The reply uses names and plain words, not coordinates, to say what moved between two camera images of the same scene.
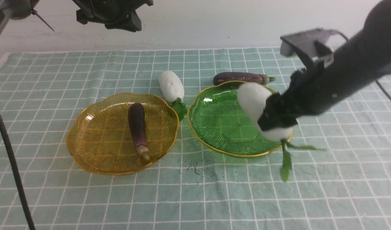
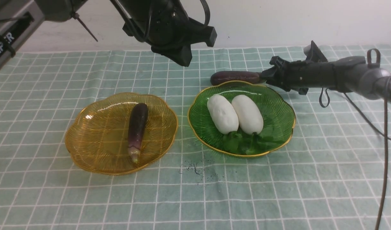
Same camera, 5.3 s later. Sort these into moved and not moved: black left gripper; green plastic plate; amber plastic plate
Moved: black left gripper
Not moved: green plastic plate; amber plastic plate
